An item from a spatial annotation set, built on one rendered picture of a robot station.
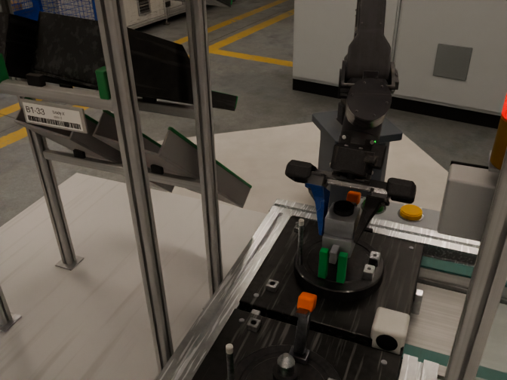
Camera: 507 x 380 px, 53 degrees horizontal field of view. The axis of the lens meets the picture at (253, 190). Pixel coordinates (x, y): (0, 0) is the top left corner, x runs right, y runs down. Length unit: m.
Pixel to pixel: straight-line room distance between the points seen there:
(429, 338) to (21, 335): 0.66
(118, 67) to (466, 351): 0.50
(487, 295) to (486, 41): 3.15
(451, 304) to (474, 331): 0.25
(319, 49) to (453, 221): 3.51
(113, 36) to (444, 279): 0.65
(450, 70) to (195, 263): 2.98
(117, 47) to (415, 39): 3.34
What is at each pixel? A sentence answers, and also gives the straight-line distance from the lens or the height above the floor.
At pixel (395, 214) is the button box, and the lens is 1.00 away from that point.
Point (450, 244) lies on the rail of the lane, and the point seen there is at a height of 0.96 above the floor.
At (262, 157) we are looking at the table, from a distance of 1.38.
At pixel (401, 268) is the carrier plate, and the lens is 0.86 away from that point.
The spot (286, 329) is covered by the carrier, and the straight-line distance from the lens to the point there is 0.74.
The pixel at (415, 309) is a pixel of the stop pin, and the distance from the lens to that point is 0.84.
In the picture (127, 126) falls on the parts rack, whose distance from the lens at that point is 0.56.
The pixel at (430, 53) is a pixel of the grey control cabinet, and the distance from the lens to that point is 3.78.
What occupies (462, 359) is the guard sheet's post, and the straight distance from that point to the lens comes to 0.67.
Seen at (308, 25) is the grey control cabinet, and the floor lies 0.54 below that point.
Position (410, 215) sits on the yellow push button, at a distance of 0.99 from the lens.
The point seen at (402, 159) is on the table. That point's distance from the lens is 1.42.
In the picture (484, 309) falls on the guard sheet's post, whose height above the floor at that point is 1.11.
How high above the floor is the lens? 1.51
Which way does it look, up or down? 32 degrees down
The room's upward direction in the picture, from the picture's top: 1 degrees counter-clockwise
